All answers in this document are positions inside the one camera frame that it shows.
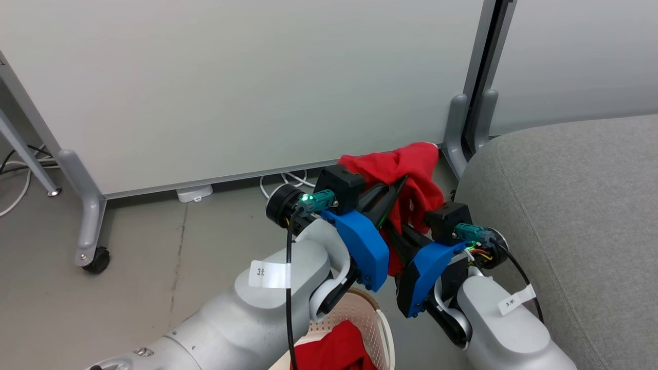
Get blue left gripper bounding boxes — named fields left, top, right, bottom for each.
left=321, top=176, right=409, bottom=292

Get grey partition foot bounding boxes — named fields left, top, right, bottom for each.
left=443, top=92, right=469, bottom=179
left=58, top=149, right=107, bottom=268
left=473, top=89, right=499, bottom=153

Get red white-striped shorts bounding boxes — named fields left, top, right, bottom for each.
left=290, top=320, right=378, bottom=370

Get grey fabric sofa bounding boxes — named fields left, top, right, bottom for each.
left=455, top=114, right=658, bottom=370

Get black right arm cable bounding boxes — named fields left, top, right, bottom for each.
left=492, top=239, right=544, bottom=324

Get looped white floor cable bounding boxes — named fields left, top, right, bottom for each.
left=260, top=170, right=317, bottom=199

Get teal left cable connector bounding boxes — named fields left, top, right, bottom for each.
left=297, top=189, right=336, bottom=216

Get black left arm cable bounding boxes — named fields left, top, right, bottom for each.
left=285, top=206, right=305, bottom=370

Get cream perforated laundry basket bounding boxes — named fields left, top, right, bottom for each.
left=267, top=288, right=395, bottom=370

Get slanted grey metal leg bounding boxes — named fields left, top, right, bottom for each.
left=0, top=109, right=62, bottom=197

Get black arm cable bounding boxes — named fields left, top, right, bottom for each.
left=285, top=206, right=305, bottom=370
left=492, top=239, right=544, bottom=324

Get wide white partition panel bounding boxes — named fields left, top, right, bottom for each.
left=0, top=0, right=497, bottom=200

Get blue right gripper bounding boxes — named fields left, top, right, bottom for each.
left=385, top=224, right=466, bottom=318

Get small white floor box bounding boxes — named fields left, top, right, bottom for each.
left=176, top=184, right=214, bottom=203

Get teal cable connector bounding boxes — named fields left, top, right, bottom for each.
left=455, top=223, right=497, bottom=245
left=297, top=189, right=336, bottom=216

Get teal right cable connector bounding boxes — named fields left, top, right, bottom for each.
left=455, top=223, right=497, bottom=245

